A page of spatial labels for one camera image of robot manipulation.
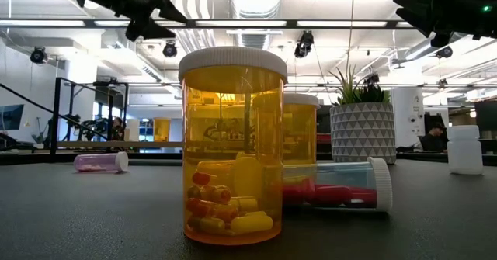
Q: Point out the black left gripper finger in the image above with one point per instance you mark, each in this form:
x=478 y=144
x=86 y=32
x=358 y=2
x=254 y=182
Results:
x=151 y=30
x=167 y=4

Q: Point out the amber pill bottle white cap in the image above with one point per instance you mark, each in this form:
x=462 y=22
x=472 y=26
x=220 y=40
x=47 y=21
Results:
x=233 y=136
x=301 y=132
x=161 y=130

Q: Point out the pink pill bottle white cap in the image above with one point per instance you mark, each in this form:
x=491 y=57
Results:
x=97 y=162

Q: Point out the clear bottle red capsules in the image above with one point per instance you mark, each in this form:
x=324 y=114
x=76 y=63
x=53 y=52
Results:
x=349 y=182

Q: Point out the wooden shelf board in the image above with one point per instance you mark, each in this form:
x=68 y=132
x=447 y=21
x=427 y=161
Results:
x=155 y=144

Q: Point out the black ceiling spotlight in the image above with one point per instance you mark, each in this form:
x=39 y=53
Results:
x=38 y=55
x=170 y=49
x=304 y=43
x=443 y=52

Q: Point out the person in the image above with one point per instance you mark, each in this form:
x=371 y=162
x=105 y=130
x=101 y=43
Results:
x=433 y=139
x=117 y=130

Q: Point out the black overhead light bar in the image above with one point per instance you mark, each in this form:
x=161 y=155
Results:
x=291 y=23

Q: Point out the potted plant patterned grey pot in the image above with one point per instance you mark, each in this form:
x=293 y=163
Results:
x=363 y=132

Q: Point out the dark computer monitor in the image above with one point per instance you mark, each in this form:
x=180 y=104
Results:
x=11 y=116
x=324 y=120

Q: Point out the black metal table frame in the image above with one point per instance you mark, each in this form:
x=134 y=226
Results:
x=54 y=116

